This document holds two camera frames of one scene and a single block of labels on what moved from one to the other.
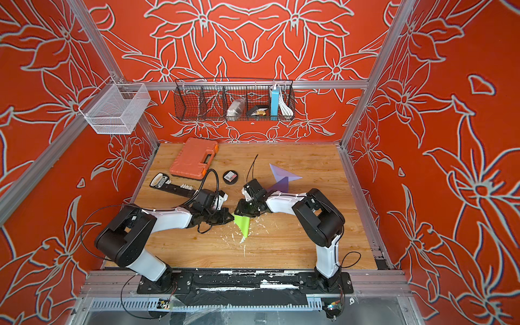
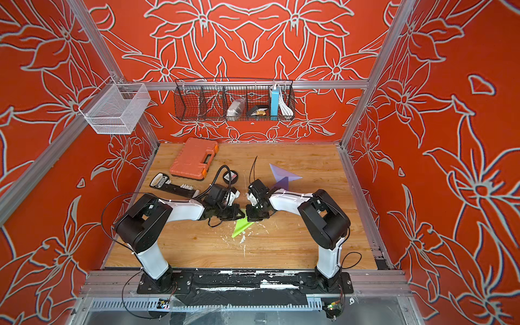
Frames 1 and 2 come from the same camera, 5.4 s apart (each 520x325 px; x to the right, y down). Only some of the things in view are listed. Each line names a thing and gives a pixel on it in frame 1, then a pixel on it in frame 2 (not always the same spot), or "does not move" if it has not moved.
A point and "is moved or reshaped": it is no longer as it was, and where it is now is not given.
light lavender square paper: (279, 174) does not move
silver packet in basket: (235, 109) does not move
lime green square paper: (243, 223) is moved or reshaped
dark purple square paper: (282, 185) does not move
